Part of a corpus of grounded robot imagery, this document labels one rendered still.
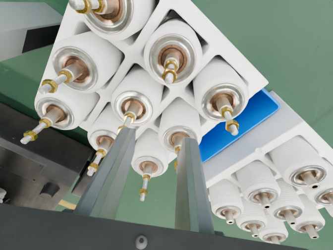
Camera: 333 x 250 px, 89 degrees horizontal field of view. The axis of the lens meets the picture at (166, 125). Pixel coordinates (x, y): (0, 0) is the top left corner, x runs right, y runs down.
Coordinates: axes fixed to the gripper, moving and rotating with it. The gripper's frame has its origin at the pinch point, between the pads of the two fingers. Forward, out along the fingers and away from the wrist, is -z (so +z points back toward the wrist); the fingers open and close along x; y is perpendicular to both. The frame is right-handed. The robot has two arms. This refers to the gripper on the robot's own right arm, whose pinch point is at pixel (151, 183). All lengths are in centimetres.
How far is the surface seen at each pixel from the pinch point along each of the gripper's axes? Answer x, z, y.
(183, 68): -2.0, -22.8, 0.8
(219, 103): -9.3, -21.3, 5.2
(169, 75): 0.0, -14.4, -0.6
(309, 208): -50, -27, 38
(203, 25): -4.5, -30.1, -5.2
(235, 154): -23.7, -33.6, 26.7
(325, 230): -108, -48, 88
